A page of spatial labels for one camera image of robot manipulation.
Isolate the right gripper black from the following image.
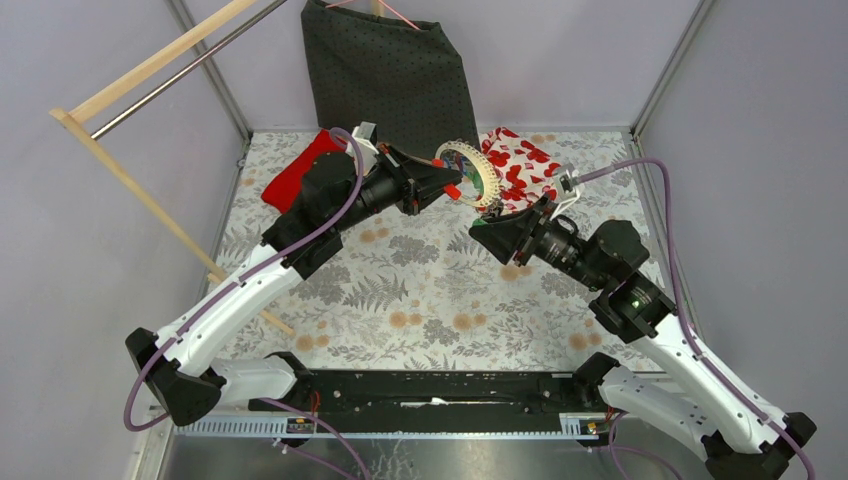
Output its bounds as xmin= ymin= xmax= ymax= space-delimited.
xmin=467 ymin=193 xmax=608 ymax=292

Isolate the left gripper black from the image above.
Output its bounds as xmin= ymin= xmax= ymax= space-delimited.
xmin=332 ymin=144 xmax=464 ymax=234

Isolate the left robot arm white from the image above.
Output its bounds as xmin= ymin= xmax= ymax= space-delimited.
xmin=124 ymin=147 xmax=462 ymax=431

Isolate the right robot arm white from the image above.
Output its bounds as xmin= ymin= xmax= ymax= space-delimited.
xmin=469 ymin=198 xmax=816 ymax=479

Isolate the red floral folded cloth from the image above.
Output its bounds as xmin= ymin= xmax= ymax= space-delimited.
xmin=480 ymin=127 xmax=563 ymax=213

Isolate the dark dotted skirt hanging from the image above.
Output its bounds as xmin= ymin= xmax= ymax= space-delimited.
xmin=300 ymin=1 xmax=479 ymax=157

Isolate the wooden drying rack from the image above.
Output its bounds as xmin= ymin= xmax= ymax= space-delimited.
xmin=49 ymin=0 xmax=393 ymax=336

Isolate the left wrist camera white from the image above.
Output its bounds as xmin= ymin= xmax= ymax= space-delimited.
xmin=352 ymin=121 xmax=378 ymax=160

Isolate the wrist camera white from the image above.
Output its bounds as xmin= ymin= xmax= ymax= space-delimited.
xmin=352 ymin=121 xmax=378 ymax=160
xmin=552 ymin=164 xmax=582 ymax=218

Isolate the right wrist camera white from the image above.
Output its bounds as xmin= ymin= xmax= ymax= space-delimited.
xmin=552 ymin=164 xmax=582 ymax=218

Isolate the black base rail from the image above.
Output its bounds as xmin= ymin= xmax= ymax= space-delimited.
xmin=281 ymin=369 xmax=617 ymax=434

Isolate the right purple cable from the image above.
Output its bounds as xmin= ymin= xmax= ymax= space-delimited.
xmin=569 ymin=157 xmax=817 ymax=480

